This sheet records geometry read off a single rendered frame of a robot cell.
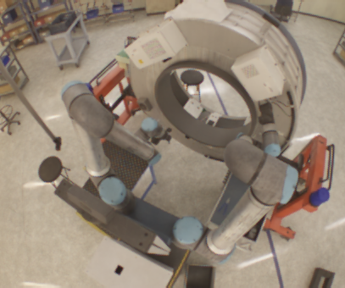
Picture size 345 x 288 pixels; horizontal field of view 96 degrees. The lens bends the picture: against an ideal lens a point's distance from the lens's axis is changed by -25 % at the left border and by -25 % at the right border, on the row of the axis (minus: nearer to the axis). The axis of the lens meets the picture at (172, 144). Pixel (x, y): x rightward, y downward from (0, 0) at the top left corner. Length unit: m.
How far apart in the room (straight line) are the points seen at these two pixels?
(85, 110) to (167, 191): 1.87
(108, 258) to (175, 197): 1.21
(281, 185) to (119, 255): 1.21
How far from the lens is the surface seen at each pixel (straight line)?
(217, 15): 1.19
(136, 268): 1.52
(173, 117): 1.85
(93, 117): 0.74
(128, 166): 1.96
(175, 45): 1.20
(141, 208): 1.38
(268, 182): 0.62
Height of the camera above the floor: 2.33
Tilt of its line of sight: 59 degrees down
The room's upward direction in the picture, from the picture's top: 2 degrees counter-clockwise
